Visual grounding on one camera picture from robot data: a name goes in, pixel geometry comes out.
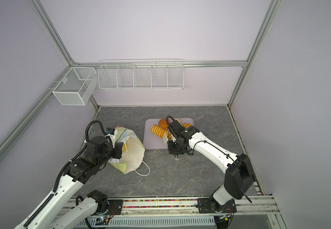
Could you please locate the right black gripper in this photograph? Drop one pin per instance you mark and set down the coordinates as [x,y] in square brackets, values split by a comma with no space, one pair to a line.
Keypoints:
[171,150]

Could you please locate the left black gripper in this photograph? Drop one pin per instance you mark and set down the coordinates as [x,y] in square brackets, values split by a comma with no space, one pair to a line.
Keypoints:
[118,147]

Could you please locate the round brown fake bun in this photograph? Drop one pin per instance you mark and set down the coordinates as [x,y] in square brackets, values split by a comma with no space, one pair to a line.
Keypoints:
[163,123]

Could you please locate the long ridged yellow bread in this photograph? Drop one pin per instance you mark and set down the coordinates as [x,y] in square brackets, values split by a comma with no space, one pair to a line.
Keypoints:
[159,131]

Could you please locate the green paper gift bag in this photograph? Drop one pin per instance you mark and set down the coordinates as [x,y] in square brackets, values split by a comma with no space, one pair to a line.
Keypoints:
[132,152]

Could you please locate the yellow fake bread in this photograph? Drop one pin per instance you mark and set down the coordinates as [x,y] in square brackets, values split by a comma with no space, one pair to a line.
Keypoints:
[186,125]

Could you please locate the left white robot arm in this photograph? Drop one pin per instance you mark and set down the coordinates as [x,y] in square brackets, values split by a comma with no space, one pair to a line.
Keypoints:
[74,174]

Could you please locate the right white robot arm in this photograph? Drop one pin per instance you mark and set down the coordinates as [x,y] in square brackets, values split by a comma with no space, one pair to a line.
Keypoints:
[238,171]

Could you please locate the lavender plastic tray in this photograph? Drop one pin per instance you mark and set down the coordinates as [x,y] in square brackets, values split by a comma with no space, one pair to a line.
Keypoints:
[150,140]

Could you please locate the small white mesh basket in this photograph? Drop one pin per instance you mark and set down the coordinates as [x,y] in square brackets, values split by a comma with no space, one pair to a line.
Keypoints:
[76,86]

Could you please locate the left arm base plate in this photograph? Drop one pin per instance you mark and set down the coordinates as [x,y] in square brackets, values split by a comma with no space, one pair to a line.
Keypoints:
[110,207]

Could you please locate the long white wire rack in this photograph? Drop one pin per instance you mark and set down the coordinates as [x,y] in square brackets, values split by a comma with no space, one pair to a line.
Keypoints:
[141,74]

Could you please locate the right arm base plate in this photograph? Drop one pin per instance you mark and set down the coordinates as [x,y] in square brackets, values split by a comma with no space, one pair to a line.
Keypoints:
[208,205]

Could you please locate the white vented cable duct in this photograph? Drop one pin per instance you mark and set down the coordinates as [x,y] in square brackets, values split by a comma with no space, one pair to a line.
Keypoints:
[153,222]

